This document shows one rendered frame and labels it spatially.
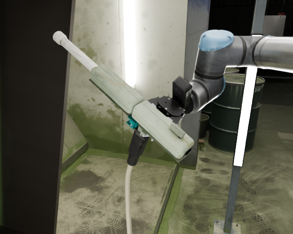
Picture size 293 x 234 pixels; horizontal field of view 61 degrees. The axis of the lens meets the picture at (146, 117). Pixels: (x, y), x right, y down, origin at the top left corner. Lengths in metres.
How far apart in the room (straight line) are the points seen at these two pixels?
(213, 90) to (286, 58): 0.22
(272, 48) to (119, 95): 0.40
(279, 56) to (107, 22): 2.09
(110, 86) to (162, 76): 1.89
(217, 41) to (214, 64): 0.07
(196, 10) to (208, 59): 1.65
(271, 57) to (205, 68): 0.17
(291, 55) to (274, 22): 6.62
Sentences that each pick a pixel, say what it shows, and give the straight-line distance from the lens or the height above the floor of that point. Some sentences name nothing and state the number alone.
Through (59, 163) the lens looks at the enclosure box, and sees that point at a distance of 1.11.
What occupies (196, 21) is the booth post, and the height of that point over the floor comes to 1.51.
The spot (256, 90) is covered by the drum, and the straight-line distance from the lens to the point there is 3.01.
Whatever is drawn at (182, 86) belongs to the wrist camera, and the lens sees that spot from 0.60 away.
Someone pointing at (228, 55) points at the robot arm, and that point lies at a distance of 0.75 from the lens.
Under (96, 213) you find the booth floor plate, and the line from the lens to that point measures 2.19.
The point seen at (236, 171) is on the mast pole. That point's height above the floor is 0.55.
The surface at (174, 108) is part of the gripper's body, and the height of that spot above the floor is 1.28.
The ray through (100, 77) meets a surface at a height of 1.36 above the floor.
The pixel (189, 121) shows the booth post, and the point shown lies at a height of 0.56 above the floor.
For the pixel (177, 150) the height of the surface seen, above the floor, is 1.24.
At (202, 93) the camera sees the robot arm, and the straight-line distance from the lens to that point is 0.73.
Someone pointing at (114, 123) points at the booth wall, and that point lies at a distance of 2.79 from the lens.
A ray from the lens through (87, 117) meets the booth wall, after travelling 2.93.
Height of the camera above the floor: 1.48
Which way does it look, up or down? 21 degrees down
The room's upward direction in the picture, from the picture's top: straight up
